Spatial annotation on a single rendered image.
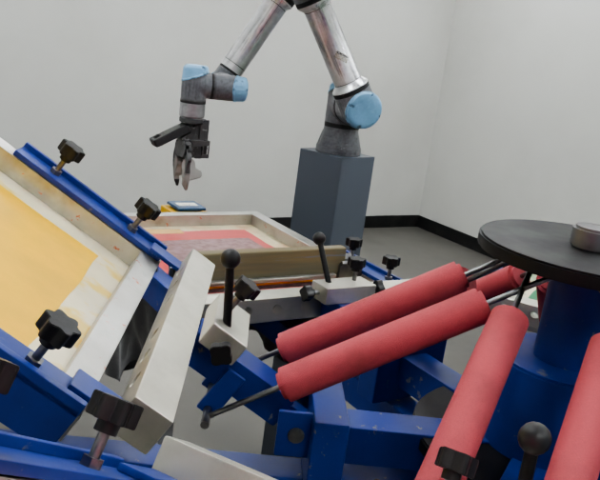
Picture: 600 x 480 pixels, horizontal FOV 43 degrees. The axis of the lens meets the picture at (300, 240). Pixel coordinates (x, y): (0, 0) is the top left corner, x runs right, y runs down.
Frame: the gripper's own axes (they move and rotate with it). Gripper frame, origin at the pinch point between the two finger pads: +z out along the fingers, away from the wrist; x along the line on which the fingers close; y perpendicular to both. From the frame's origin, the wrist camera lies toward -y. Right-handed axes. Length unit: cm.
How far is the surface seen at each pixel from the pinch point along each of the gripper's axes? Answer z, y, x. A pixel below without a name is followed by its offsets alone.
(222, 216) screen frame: 10.1, 14.7, -1.6
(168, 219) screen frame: 10.6, -3.4, -1.5
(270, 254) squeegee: 3, -2, -60
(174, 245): 12.8, -8.9, -20.2
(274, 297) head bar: 4, -15, -84
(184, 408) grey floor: 108, 35, 54
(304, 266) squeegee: 7, 8, -60
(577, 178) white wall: 28, 381, 145
